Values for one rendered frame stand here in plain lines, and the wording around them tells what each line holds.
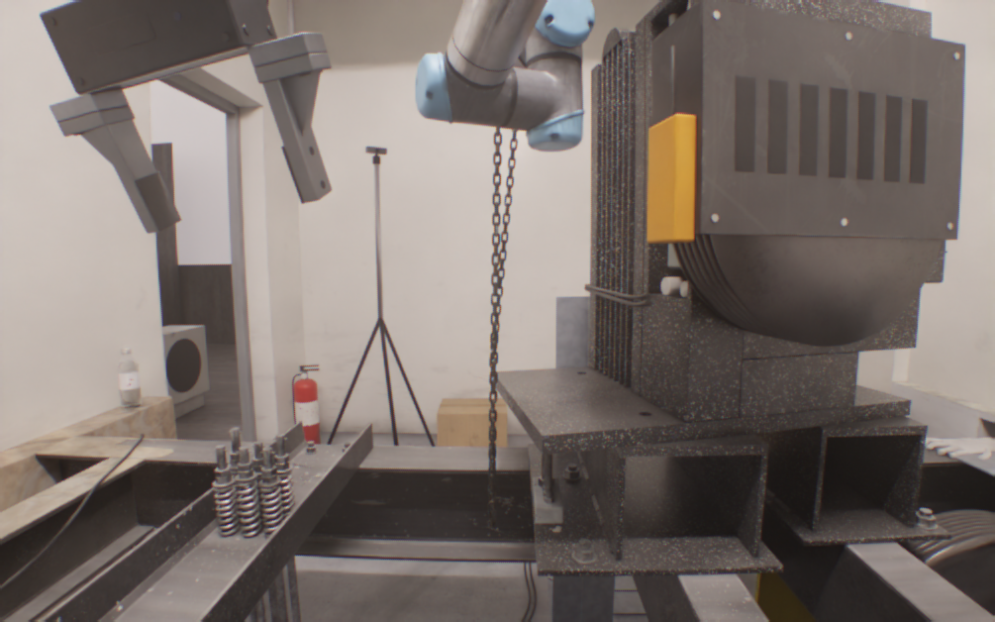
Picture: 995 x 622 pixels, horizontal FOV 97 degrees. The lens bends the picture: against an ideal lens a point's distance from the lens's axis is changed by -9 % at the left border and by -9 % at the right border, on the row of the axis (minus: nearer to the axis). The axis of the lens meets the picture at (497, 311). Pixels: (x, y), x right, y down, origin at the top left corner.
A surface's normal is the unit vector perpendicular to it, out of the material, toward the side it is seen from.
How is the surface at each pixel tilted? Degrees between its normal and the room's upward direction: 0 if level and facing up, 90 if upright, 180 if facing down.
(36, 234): 90
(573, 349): 90
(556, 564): 0
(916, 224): 90
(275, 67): 113
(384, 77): 90
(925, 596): 0
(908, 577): 0
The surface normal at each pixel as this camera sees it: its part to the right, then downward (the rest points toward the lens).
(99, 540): 1.00, 0.00
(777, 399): 0.18, 0.10
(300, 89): -0.07, 0.49
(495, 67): 0.25, 0.94
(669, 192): -0.98, 0.03
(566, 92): 0.40, 0.07
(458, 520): -0.04, 0.11
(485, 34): -0.36, 0.82
